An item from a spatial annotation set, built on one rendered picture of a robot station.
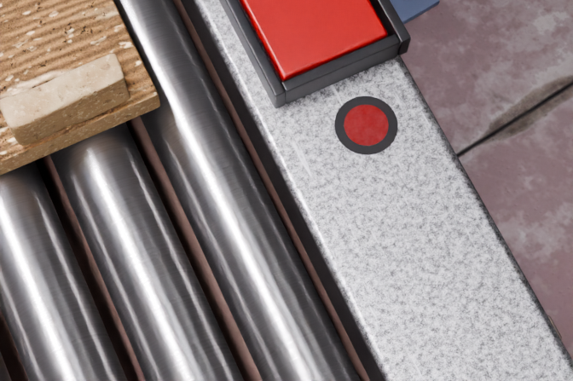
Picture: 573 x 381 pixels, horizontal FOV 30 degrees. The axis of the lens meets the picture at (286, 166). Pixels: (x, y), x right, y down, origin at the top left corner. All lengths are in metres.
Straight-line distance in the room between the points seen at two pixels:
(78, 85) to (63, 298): 0.10
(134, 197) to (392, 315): 0.14
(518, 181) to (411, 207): 1.01
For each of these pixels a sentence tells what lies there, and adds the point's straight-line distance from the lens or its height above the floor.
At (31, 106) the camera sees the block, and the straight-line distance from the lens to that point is 0.50.
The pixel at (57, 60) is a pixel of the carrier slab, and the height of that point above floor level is 0.94.
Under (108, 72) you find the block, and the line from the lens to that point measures 0.50.
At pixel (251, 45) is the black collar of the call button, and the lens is 0.54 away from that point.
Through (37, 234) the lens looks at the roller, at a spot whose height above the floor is 0.92.
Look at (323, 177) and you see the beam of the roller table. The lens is 0.53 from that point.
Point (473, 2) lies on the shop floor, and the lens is 1.64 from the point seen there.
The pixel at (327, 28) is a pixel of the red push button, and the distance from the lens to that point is 0.55.
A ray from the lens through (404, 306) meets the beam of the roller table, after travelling 0.51.
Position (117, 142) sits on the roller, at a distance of 0.54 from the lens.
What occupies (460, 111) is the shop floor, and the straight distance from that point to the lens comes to 1.56.
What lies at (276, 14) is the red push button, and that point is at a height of 0.93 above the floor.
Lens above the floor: 1.41
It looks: 70 degrees down
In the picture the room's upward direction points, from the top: 2 degrees clockwise
